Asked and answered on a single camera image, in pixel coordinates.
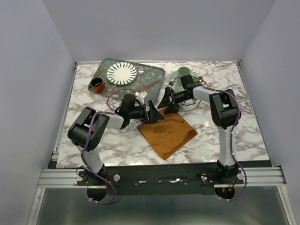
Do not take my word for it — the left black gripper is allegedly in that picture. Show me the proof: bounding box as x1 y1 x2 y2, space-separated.
128 100 164 124

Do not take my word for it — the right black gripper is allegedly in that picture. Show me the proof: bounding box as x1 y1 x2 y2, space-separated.
157 87 190 115

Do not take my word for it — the orange-brown cloth napkin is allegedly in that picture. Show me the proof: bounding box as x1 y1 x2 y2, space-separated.
137 113 197 160

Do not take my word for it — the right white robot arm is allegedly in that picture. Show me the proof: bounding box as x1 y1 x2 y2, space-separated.
158 75 241 184

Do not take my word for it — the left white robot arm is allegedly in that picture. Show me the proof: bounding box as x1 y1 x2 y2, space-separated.
67 94 164 185

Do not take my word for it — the mint green saucer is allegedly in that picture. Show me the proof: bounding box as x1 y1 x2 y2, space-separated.
169 67 199 92

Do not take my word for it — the copper table knife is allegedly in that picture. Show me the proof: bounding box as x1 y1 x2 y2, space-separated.
138 80 160 93

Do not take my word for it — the mint green cup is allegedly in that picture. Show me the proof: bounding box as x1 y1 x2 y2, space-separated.
173 67 191 92

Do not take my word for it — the copper fork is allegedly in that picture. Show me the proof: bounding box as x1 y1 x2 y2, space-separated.
196 89 211 108

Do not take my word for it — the white black striped plate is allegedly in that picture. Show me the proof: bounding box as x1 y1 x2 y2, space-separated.
106 61 137 86

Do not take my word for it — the copper black mug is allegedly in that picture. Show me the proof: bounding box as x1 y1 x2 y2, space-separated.
89 77 105 94

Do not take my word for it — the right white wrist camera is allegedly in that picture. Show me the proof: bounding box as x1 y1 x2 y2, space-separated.
168 79 179 92

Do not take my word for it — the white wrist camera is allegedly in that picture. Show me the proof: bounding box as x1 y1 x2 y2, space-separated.
168 79 179 92
135 91 148 105

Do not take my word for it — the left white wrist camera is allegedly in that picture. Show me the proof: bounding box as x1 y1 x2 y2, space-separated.
135 91 148 105

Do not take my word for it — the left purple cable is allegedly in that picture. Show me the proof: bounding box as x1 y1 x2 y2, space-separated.
80 88 139 205

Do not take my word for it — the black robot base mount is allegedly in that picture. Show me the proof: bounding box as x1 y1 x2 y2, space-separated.
77 163 244 195

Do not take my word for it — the aluminium frame rail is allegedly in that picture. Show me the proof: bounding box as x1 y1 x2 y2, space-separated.
37 167 286 188

